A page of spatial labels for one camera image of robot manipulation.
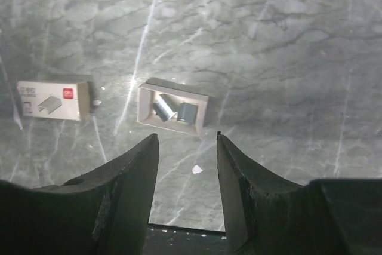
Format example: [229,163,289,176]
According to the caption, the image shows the staple box with red label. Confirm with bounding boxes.
[17,81,91,121]

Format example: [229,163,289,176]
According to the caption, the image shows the small white staple box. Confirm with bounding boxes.
[137,77,210,136]

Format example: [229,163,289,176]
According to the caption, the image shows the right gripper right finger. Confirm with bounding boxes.
[217,134,381,254]

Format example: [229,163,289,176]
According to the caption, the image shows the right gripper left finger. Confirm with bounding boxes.
[1,134,159,254]

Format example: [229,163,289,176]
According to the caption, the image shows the small staple strip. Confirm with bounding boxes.
[152,94,178,122]

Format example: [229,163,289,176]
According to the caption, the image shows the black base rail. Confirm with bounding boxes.
[143,223,230,255]

